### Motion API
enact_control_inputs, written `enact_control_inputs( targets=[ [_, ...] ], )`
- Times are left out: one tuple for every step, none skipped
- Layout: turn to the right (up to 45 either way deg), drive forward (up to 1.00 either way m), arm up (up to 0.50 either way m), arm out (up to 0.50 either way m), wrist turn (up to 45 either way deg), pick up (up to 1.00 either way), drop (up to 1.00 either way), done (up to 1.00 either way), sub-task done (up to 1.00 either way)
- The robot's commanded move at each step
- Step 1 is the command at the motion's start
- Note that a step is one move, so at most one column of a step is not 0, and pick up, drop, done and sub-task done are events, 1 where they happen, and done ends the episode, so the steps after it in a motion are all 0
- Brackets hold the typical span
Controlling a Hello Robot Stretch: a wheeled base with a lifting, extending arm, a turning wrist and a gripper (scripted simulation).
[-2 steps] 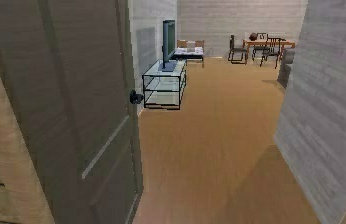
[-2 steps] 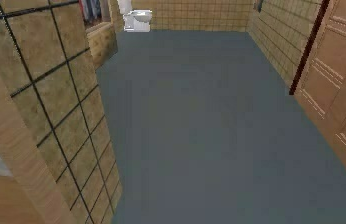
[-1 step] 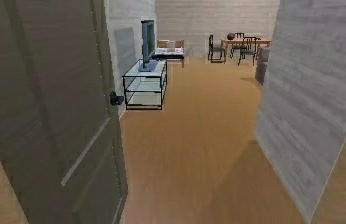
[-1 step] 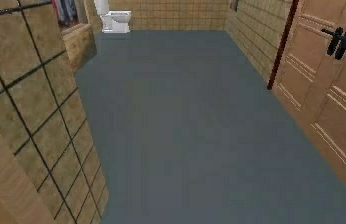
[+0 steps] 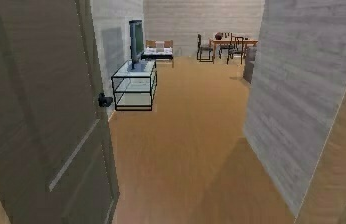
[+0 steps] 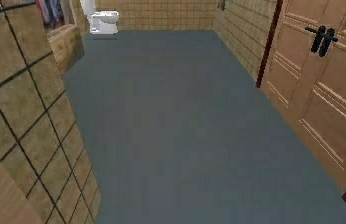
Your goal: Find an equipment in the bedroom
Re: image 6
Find tan tiled bathtub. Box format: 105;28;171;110
46;23;85;77

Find brown panelled room door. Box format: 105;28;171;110
260;0;346;201

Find white toilet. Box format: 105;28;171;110
79;0;120;35

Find hanging coloured clothes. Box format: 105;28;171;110
35;0;65;28

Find black door handle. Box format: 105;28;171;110
304;25;339;58

